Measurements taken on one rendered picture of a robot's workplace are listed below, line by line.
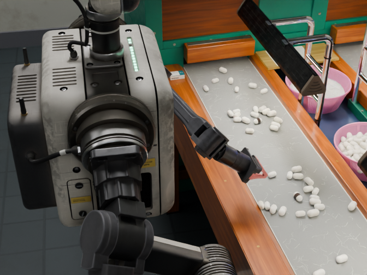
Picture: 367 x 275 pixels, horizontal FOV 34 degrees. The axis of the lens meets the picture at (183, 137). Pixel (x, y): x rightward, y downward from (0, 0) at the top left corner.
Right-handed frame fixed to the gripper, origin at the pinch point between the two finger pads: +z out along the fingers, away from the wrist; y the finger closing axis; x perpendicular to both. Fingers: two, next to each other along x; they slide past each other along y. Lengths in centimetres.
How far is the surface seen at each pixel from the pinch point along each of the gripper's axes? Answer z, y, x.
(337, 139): 37.1, 24.6, -15.4
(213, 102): 10, 61, 8
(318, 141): 29.7, 23.7, -11.6
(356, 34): 62, 85, -46
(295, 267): 7.6, -26.9, 9.4
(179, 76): 1, 78, 11
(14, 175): -9, 129, 120
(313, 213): 17.0, -9.6, -0.4
